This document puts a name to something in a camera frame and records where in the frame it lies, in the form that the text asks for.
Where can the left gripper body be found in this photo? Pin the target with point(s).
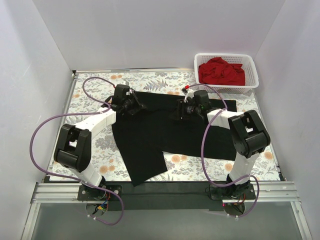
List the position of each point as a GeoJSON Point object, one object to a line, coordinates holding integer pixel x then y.
{"type": "Point", "coordinates": [135, 104]}

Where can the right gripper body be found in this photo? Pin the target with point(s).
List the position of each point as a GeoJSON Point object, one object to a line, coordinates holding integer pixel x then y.
{"type": "Point", "coordinates": [182, 110]}

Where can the black t-shirt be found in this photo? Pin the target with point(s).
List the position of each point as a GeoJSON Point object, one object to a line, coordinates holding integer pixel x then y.
{"type": "Point", "coordinates": [143, 138]}

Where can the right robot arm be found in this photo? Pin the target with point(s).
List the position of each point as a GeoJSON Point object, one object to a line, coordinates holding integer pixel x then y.
{"type": "Point", "coordinates": [248, 133]}

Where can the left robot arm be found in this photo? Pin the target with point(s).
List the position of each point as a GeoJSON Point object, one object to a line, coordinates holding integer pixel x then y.
{"type": "Point", "coordinates": [74, 145]}

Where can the floral table mat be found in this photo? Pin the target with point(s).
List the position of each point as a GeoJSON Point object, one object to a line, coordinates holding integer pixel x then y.
{"type": "Point", "coordinates": [87, 105]}

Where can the red t-shirt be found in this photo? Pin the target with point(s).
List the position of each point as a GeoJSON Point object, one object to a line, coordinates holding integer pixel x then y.
{"type": "Point", "coordinates": [217, 71]}

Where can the white plastic basket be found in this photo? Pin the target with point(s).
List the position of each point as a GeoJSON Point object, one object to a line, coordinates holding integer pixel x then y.
{"type": "Point", "coordinates": [248, 66]}

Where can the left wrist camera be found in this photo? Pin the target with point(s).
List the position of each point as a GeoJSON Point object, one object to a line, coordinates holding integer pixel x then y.
{"type": "Point", "coordinates": [130, 89]}

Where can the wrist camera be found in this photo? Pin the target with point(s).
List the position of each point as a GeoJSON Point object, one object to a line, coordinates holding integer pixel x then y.
{"type": "Point", "coordinates": [130, 89]}
{"type": "Point", "coordinates": [188, 92]}

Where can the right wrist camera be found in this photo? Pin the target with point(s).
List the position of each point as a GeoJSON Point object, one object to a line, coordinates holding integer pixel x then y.
{"type": "Point", "coordinates": [188, 92]}

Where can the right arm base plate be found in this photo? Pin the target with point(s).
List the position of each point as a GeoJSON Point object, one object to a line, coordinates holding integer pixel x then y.
{"type": "Point", "coordinates": [235, 192]}

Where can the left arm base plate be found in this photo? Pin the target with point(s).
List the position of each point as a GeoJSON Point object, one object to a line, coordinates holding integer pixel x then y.
{"type": "Point", "coordinates": [112, 192]}

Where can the aluminium table frame rail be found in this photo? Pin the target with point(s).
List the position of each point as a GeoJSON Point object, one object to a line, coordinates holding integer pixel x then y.
{"type": "Point", "coordinates": [176, 205]}

